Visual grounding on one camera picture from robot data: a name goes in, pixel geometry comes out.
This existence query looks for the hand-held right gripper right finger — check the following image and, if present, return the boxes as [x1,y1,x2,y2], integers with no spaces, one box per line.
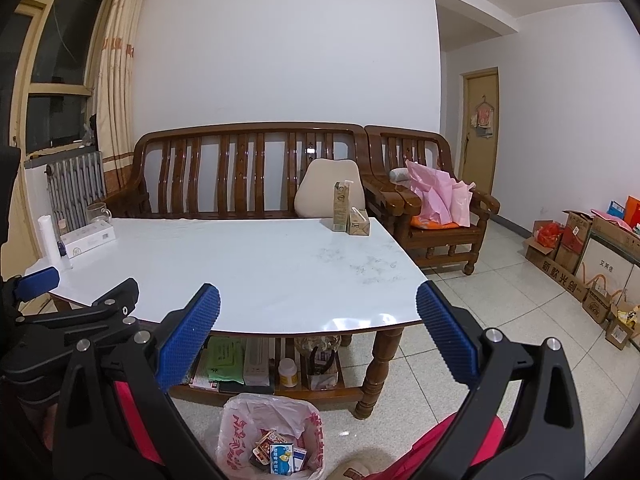
[416,281,586,480]

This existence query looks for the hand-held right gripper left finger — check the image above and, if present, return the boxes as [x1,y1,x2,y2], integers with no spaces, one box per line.
[52,282,226,480]

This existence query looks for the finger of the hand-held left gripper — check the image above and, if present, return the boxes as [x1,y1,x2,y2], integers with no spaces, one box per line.
[2,266,62,311]
[17,277,142,356]

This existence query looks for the white red printed plastic bag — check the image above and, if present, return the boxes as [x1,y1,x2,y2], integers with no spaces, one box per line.
[216,393,327,480]

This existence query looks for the red white foil packet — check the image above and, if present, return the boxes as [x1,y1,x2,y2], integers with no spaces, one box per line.
[252,430,281,461]

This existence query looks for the blue white cartoon medicine box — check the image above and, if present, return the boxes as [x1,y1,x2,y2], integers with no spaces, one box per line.
[270,442,296,475]

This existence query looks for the green packet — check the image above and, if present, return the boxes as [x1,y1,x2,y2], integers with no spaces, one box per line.
[206,336,249,386]

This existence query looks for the white paper roll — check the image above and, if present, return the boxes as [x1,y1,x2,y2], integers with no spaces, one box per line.
[37,215,75,271]

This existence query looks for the long white box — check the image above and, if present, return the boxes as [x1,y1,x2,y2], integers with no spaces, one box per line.
[60,219,117,260]

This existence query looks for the black flat box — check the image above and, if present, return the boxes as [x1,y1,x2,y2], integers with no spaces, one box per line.
[217,380,276,395]

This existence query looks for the white top wooden table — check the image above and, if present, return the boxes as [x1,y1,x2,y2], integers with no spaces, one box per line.
[24,217,430,421]

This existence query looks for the wooden armchair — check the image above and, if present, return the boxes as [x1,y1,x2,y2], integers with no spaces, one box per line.
[364,125,501,277]

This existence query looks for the white pill bottle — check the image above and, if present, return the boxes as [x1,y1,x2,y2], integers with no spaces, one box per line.
[277,357,299,390]

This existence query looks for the grey radiator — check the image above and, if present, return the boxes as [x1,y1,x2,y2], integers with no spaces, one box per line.
[46,151,107,233]

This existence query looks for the orange seat cushion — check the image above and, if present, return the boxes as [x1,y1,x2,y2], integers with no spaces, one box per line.
[411,215,466,231]

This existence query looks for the person's right leg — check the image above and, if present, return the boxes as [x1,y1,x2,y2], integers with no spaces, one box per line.
[392,412,507,480]

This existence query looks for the small beige carton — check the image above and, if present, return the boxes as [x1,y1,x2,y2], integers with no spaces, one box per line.
[347,207,372,237]

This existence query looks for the pink plastic bag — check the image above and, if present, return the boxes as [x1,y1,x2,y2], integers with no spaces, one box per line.
[405,160,476,228]

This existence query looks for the tall green white milk carton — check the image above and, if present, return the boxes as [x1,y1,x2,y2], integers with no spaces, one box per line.
[332,181,354,233]

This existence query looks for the row of cardboard boxes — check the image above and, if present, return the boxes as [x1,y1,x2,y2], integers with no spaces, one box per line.
[524,207,640,351]

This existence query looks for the beige door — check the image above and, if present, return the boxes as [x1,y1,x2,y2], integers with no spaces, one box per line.
[461,66,501,196]

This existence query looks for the beige back cushion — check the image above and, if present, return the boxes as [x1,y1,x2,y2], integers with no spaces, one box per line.
[294,158,362,219]

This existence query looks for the beige patterned curtain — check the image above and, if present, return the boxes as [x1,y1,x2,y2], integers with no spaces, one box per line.
[92,0,156,196]

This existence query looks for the wooden slatted sofa bench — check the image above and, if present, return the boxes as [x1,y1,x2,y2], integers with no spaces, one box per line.
[102,121,368,221]

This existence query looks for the hanging door ornament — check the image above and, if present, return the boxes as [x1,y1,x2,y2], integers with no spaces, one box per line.
[471,96,496,139]

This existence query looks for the window with beige frame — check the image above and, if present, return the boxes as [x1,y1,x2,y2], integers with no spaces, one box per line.
[0,0,121,161]

